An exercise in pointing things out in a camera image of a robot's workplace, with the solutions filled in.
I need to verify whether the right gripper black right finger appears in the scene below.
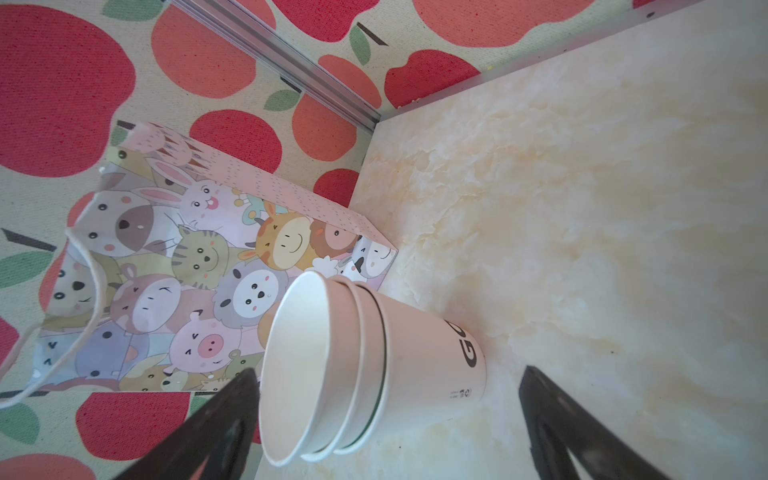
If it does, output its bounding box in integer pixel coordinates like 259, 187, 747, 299
519, 366, 667, 479

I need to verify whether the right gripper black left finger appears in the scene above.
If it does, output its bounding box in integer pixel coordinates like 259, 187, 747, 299
118, 368, 260, 480

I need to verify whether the stack of white paper cups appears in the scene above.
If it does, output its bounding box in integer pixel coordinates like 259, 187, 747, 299
259, 271, 487, 467

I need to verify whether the cartoon animal paper gift bag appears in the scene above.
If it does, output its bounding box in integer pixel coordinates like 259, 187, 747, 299
1, 122, 397, 408

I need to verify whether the left aluminium corner post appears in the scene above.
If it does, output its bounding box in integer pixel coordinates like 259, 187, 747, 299
173, 0, 381, 133

